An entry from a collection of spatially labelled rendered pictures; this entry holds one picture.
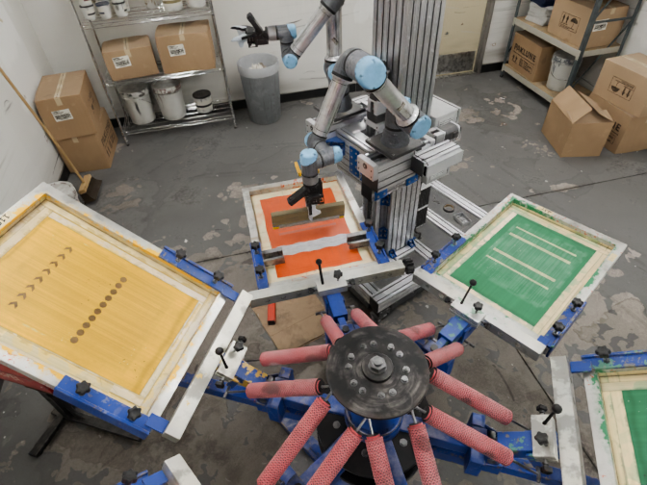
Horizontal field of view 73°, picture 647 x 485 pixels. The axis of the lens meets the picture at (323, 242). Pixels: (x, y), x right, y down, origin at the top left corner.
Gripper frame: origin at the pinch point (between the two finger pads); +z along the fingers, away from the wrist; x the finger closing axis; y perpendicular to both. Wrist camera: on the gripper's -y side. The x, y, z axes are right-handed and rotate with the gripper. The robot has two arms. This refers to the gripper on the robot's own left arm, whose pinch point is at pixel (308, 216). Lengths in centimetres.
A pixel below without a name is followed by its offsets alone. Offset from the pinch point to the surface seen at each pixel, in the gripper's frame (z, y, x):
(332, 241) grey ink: 13.3, 9.7, -6.6
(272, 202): 13.7, -14.1, 33.2
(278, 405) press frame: 4, -30, -89
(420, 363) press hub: -22, 13, -100
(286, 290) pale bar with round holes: 4.9, -18.6, -38.8
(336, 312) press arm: 5, -1, -56
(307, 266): 13.6, -5.9, -19.5
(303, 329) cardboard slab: 107, -8, 12
